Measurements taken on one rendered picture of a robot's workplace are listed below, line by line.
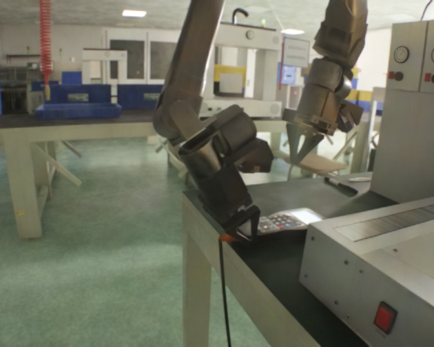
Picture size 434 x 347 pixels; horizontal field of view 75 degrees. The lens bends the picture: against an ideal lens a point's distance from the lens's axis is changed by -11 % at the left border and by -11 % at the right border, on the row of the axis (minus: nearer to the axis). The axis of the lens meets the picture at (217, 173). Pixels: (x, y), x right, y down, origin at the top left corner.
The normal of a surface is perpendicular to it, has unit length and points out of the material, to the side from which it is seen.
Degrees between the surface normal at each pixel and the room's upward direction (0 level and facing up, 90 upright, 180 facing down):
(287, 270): 0
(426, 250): 0
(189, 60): 62
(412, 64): 90
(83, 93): 90
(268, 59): 90
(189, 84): 73
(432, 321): 90
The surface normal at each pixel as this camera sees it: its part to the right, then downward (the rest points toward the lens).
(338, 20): -0.75, 0.56
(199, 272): 0.39, 0.29
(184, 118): 0.37, -0.04
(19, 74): 0.34, -0.30
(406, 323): -0.92, 0.07
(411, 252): 0.04, -0.96
